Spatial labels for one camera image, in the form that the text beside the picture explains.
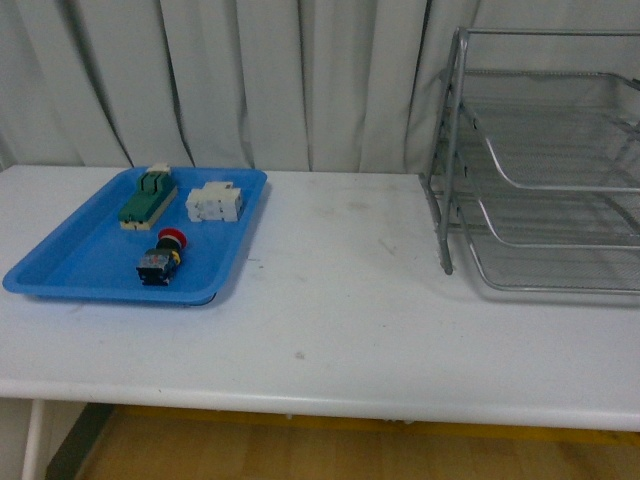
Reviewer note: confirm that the red emergency stop button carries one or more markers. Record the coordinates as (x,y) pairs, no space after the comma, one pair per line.
(158,265)

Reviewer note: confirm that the silver mesh tiered rack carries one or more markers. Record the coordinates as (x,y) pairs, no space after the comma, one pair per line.
(535,158)

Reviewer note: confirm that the white circuit breaker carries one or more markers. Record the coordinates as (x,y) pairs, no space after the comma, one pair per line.
(215,201)

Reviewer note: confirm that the blue plastic tray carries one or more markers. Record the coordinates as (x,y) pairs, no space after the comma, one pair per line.
(90,257)

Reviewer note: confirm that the grey curtain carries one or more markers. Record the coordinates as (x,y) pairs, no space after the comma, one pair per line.
(340,86)

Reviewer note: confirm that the white table leg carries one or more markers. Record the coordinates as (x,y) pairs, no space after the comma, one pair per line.
(35,456)

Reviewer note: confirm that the green knife switch block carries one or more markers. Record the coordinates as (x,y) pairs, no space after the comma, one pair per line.
(155,190)

